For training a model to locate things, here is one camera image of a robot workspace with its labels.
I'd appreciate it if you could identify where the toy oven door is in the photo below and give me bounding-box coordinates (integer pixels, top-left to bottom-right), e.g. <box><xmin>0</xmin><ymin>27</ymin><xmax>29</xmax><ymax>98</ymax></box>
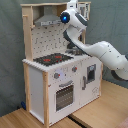
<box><xmin>56</xmin><ymin>80</ymin><xmax>74</xmax><ymax>111</ymax></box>

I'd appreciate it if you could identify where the grey toy sink basin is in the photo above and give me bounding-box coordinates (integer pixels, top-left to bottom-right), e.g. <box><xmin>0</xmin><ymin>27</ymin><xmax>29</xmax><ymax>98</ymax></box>
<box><xmin>65</xmin><ymin>48</ymin><xmax>83</xmax><ymax>56</ymax></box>

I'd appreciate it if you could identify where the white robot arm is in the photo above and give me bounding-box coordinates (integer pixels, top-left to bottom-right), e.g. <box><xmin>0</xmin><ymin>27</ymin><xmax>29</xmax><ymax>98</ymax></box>
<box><xmin>60</xmin><ymin>0</ymin><xmax>128</xmax><ymax>81</ymax></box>

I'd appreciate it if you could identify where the white wooden toy kitchen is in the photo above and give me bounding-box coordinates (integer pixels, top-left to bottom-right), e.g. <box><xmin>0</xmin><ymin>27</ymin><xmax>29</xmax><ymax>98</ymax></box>
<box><xmin>22</xmin><ymin>3</ymin><xmax>103</xmax><ymax>128</ymax></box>

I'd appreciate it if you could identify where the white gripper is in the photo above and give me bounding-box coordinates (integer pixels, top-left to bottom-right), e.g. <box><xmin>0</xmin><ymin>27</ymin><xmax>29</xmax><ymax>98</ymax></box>
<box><xmin>67</xmin><ymin>0</ymin><xmax>78</xmax><ymax>10</ymax></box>

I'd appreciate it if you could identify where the grey cabinet door handle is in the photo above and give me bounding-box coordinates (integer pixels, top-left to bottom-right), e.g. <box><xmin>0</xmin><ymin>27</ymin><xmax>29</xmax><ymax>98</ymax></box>
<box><xmin>82</xmin><ymin>76</ymin><xmax>86</xmax><ymax>90</ymax></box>

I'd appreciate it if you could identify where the left red stove knob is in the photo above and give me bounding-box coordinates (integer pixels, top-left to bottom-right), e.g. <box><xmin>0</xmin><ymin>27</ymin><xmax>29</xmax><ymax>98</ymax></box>
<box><xmin>54</xmin><ymin>73</ymin><xmax>60</xmax><ymax>79</ymax></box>

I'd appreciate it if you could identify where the black toy stovetop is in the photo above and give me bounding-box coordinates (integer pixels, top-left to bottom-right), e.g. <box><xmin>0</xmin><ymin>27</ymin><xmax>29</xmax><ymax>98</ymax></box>
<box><xmin>34</xmin><ymin>53</ymin><xmax>70</xmax><ymax>66</ymax></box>

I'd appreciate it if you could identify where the right red stove knob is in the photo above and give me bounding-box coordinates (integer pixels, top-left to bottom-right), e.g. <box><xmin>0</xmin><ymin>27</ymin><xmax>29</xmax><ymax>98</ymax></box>
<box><xmin>71</xmin><ymin>65</ymin><xmax>79</xmax><ymax>74</ymax></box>

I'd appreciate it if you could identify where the grey toy ice dispenser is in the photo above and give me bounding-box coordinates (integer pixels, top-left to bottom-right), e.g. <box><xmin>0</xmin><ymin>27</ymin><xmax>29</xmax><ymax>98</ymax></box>
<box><xmin>87</xmin><ymin>65</ymin><xmax>96</xmax><ymax>83</ymax></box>

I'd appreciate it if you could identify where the grey toy range hood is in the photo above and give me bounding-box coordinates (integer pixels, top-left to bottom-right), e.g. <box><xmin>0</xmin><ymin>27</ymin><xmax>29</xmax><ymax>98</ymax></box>
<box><xmin>34</xmin><ymin>5</ymin><xmax>61</xmax><ymax>27</ymax></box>

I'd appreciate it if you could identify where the red stove knob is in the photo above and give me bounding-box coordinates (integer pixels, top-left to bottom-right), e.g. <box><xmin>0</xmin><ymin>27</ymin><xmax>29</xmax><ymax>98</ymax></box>
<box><xmin>71</xmin><ymin>65</ymin><xmax>79</xmax><ymax>74</ymax></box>
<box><xmin>54</xmin><ymin>73</ymin><xmax>60</xmax><ymax>79</ymax></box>

